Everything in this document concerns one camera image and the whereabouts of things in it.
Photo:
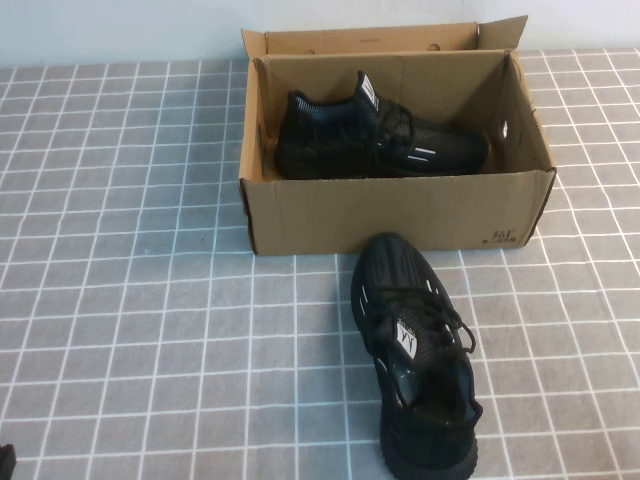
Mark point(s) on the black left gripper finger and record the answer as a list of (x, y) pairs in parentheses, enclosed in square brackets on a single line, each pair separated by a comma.
[(7, 462)]

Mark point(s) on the black mesh sneaker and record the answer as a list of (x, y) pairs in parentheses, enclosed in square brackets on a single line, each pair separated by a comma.
[(350, 145), (400, 270)]

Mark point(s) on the brown cardboard shoe box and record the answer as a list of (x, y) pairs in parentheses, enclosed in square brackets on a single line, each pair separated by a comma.
[(380, 215)]

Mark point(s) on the grey checked tablecloth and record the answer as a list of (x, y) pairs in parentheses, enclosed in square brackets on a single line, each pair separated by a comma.
[(150, 300)]

